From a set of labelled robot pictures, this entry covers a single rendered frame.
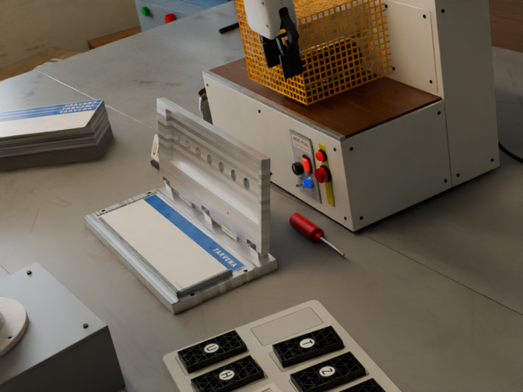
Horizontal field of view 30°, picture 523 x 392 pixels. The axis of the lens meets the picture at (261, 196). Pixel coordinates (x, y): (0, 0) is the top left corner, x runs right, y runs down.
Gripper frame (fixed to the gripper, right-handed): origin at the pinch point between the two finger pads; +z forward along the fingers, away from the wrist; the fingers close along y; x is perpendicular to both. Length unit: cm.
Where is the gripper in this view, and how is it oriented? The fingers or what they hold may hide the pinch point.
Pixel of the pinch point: (282, 60)
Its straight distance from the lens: 154.4
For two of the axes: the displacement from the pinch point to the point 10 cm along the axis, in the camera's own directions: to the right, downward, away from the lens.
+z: 2.2, 8.6, 4.6
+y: 3.8, 3.6, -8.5
